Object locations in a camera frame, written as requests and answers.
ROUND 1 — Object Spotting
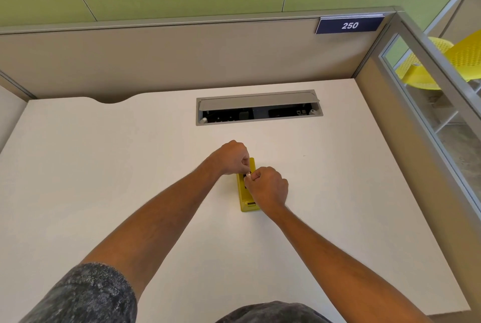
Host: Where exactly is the person's right forearm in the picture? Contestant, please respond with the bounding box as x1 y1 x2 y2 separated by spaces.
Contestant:
261 204 434 323

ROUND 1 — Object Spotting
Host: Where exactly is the person's right hand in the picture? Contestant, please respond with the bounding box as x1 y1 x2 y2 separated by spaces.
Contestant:
244 167 289 215

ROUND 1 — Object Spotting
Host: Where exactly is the blue desk number sign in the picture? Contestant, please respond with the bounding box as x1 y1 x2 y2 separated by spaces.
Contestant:
315 14 386 35

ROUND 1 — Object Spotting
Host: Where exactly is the yellow handheld device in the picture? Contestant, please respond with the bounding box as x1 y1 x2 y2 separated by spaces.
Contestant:
236 157 261 213

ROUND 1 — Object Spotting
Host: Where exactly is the person's left hand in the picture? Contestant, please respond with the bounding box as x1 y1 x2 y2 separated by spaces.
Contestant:
210 140 251 177

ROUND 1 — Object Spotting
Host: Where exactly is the black power outlet strip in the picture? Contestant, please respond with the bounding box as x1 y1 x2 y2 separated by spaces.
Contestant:
203 105 313 124

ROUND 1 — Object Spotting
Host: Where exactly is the yellow perforated chair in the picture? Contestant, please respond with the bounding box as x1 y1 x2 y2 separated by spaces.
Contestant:
395 29 481 91

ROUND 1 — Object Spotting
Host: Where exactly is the grey mottled shirt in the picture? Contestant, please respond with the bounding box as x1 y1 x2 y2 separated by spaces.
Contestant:
18 262 333 323

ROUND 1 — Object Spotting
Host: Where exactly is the beige desk partition panel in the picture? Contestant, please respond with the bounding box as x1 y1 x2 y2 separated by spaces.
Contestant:
354 56 481 316
0 71 38 155
0 6 405 104

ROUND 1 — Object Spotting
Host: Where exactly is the person's left forearm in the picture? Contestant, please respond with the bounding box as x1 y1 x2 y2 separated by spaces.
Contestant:
81 155 226 302

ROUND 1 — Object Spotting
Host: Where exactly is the grey desk cable box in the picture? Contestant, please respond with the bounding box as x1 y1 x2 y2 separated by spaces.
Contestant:
196 90 323 127

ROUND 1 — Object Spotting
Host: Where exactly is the glass partition with aluminium frame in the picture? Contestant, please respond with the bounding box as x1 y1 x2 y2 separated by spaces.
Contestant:
378 0 481 222

